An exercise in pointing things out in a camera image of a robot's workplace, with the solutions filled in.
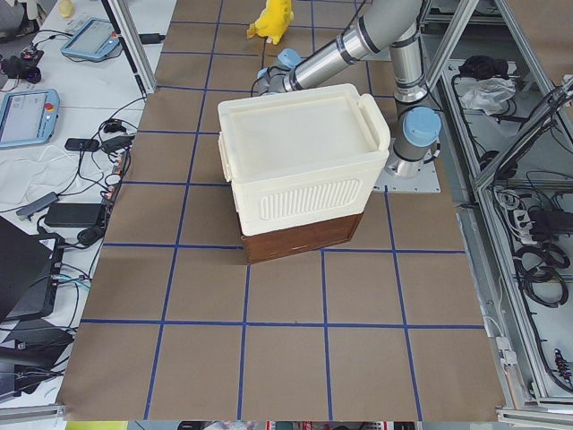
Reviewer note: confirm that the black power adapter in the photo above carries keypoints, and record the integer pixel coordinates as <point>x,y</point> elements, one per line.
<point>73,215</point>

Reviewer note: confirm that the blue teach pendant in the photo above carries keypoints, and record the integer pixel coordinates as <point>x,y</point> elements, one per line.
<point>28,117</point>
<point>94,41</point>

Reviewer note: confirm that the white power strip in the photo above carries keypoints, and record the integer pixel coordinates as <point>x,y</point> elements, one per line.
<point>523,226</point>

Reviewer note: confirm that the aluminium rack frame right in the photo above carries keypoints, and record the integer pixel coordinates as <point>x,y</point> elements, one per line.
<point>519,159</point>

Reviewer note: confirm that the black power brick small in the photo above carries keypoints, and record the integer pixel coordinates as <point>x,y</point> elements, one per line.
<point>81,144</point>

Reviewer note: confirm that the blue teach pendant lower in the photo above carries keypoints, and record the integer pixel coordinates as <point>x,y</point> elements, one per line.
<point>28,117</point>

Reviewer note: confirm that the brown paper table mat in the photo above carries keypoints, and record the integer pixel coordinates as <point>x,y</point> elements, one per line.
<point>178,325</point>

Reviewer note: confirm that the yellow plush toy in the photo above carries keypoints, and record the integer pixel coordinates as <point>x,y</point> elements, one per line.
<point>273,21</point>

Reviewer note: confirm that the small yellow figurine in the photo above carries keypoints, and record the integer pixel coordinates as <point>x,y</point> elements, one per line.
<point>65,8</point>

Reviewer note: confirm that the grey usb hub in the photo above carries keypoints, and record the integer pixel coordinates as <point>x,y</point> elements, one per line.
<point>42,203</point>

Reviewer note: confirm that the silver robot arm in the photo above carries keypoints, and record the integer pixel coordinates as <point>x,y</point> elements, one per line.
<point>387,24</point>

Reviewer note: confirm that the brown wooden drawer unit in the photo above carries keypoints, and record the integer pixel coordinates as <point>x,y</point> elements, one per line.
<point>301,239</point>

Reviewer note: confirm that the black laptop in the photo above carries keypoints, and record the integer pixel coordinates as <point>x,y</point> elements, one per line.
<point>29,264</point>

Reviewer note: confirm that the black cloth on rack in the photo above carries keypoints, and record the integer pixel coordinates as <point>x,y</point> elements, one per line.
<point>484,68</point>

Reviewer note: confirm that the blue teach pendant upper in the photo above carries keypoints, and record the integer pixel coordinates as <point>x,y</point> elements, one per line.
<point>94,41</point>

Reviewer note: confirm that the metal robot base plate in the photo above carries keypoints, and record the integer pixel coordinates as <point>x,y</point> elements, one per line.
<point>404,177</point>

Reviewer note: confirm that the white crumpled cloth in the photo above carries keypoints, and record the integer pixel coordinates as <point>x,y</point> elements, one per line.
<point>492,96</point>

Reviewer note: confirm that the aluminium frame post left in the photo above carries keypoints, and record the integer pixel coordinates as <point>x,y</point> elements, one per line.
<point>121,19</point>

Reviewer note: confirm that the white plastic storage box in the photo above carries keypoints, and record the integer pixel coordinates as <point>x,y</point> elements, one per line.
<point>301,157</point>

